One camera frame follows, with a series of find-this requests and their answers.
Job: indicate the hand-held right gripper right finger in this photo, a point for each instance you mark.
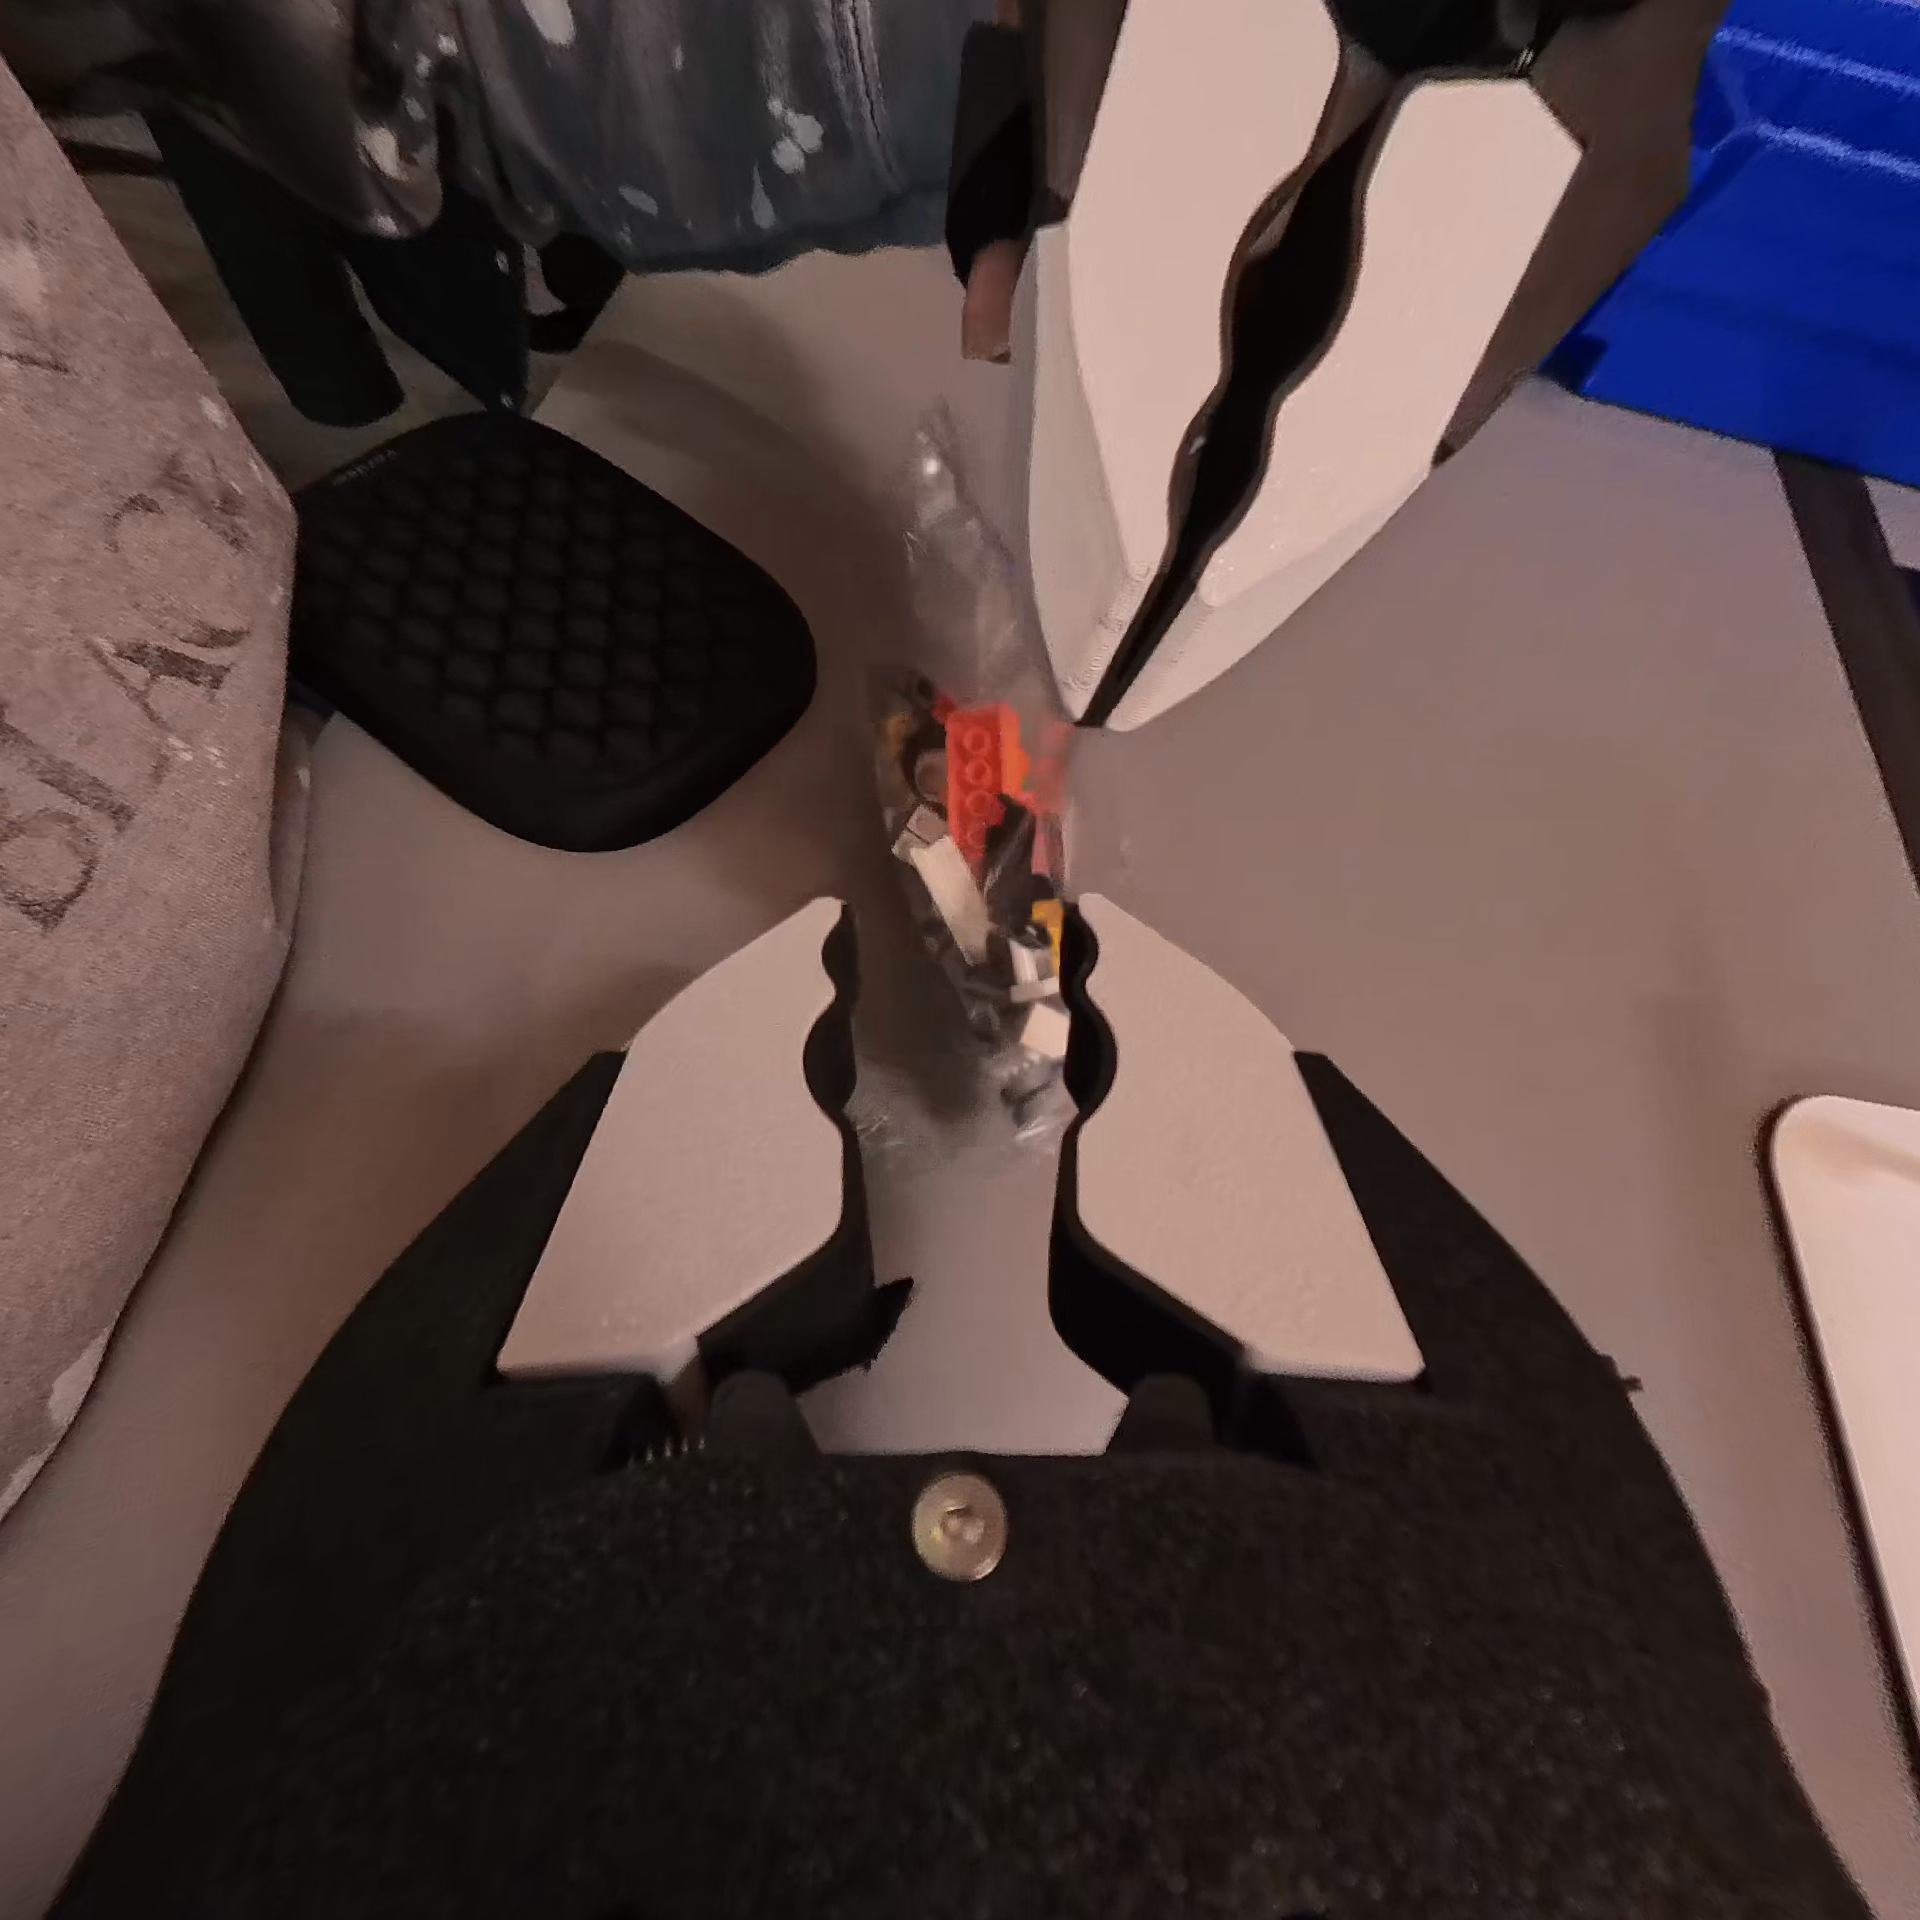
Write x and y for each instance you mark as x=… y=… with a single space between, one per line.
x=1247 y=1201

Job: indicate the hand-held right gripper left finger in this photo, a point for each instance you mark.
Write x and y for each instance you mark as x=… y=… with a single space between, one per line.
x=675 y=1201

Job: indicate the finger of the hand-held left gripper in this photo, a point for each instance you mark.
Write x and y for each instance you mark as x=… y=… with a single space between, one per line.
x=1154 y=271
x=1426 y=300

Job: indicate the clear bag of lego pieces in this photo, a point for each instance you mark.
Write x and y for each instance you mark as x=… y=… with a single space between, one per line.
x=976 y=811

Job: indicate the person's left forearm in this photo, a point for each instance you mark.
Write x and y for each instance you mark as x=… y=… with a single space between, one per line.
x=691 y=122

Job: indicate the person's left hand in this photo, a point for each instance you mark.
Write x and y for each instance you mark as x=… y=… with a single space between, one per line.
x=987 y=314

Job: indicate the blue plastic bin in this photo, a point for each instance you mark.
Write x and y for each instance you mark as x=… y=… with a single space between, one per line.
x=1786 y=241

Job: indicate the black textured oval pad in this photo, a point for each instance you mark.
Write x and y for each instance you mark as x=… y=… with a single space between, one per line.
x=556 y=631

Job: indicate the light mottled cloth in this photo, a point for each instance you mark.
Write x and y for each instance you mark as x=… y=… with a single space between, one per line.
x=122 y=751

